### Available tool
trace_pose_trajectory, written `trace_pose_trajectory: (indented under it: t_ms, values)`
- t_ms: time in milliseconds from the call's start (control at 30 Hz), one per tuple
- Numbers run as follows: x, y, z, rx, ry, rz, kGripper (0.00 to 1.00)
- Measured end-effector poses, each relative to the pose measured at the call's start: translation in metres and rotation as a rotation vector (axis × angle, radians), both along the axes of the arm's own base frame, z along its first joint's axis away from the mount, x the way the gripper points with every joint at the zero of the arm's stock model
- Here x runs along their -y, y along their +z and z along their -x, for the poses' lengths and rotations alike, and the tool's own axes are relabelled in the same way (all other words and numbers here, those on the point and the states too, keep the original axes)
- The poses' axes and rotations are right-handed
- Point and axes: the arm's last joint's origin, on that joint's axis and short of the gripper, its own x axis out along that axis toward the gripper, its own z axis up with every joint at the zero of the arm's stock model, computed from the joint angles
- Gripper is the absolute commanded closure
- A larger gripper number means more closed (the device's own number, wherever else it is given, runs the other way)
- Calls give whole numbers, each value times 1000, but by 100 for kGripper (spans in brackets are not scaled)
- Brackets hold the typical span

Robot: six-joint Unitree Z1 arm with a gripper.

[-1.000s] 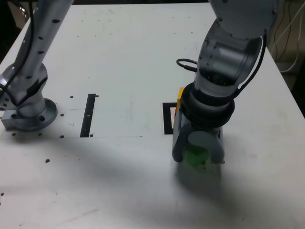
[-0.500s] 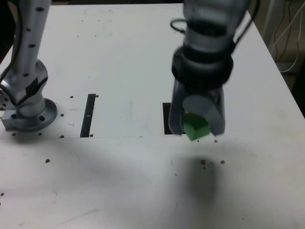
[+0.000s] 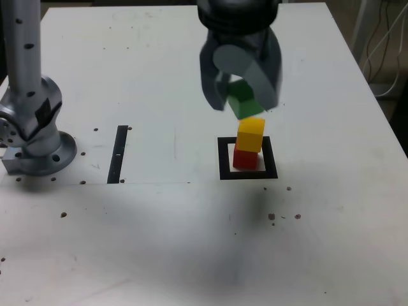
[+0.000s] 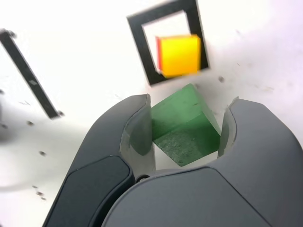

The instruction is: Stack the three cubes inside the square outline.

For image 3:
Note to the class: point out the red cube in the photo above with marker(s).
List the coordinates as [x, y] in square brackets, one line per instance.
[244, 161]

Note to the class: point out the yellow cube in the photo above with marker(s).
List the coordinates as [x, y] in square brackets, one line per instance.
[250, 135]

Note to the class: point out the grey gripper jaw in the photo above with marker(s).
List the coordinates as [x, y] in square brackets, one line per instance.
[208, 83]
[232, 60]

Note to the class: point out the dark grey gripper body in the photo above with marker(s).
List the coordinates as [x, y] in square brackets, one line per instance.
[242, 41]

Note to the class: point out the green cube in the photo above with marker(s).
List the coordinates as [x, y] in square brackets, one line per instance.
[243, 105]

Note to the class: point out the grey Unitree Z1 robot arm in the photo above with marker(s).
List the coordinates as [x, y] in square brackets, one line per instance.
[25, 95]

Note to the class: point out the black tape strip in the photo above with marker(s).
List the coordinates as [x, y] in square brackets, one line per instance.
[116, 159]

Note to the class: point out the white post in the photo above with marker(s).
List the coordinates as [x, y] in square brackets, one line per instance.
[361, 25]

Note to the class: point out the black tape square outline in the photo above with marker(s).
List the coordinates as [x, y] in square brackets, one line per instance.
[223, 159]

